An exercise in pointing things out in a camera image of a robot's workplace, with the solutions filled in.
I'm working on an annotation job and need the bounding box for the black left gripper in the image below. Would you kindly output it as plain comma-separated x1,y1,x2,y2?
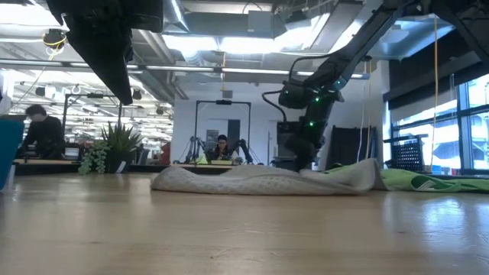
45,0,165,106

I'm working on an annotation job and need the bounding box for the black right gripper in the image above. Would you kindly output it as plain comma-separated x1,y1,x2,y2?
285,99,332,172

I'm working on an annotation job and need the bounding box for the grey waffle towel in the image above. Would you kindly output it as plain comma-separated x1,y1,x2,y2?
150,158,383,196

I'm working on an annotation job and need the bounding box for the green microfiber towel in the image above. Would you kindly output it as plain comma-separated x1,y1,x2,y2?
324,163,489,194

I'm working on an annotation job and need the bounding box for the teal plastic basket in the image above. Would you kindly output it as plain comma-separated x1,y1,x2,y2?
0,116,26,191

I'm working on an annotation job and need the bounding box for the black fabric panel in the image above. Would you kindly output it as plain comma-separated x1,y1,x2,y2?
329,125,377,169

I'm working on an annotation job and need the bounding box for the dark door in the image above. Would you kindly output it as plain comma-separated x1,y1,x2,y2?
227,118,241,149

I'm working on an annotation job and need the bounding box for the person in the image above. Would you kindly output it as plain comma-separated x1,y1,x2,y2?
15,104,66,160
209,134,238,162

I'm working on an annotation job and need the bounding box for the small potted artificial plant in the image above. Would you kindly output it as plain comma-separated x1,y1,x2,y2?
78,121,144,176

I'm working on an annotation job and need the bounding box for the black perforated crate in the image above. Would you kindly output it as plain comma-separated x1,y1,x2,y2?
384,134,429,173

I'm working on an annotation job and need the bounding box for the long ceiling light tube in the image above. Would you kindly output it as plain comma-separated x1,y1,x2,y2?
144,65,370,80

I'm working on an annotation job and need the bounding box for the distant wooden table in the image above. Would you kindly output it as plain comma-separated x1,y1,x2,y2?
171,163,236,171

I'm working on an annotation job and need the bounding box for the large window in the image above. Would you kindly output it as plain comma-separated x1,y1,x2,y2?
389,72,489,175

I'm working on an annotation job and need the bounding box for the black ceiling cable reel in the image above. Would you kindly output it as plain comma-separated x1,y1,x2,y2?
41,27,68,50

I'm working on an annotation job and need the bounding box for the black aluminium table frame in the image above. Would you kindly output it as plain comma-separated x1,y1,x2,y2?
14,163,318,177

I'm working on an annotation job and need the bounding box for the grey ceiling duct box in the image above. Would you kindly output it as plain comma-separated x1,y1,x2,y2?
247,9,274,34

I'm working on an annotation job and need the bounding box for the yellow hanging cable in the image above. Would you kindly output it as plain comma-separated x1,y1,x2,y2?
430,15,439,171

